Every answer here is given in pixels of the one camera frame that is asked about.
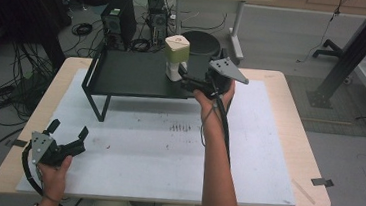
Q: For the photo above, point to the black metal shelf rack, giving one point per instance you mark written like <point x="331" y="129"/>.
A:
<point x="133" y="75"/>

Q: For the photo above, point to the black round stool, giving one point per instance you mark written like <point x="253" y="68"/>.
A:
<point x="203" y="43"/>

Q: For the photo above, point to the white table mat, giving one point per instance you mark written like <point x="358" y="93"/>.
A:
<point x="145" y="170"/>

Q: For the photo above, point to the person's right hand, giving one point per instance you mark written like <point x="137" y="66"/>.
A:
<point x="215" y="107"/>

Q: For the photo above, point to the black metal stand post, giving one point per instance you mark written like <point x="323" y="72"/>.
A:
<point x="356" y="51"/>

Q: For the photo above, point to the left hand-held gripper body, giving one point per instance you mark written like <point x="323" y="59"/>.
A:
<point x="53" y="152"/>

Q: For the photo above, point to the beige green white carton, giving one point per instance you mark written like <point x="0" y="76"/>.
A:
<point x="176" y="54"/>

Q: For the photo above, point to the small black computer tower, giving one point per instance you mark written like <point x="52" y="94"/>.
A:
<point x="158" y="20"/>

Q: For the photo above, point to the large black computer tower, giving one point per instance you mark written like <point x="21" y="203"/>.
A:
<point x="119" y="20"/>

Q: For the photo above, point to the dark tape strip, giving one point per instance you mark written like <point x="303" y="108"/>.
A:
<point x="18" y="143"/>

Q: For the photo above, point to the grey tape strip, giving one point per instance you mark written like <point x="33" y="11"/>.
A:
<point x="322" y="182"/>

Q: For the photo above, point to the dark curtain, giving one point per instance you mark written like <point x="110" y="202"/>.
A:
<point x="25" y="9"/>

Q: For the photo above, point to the person's left hand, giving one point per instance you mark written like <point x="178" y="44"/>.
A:
<point x="53" y="180"/>

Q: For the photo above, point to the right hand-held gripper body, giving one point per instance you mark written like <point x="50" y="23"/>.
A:
<point x="221" y="76"/>

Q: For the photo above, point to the black chair base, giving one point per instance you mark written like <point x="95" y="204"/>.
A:
<point x="329" y="50"/>

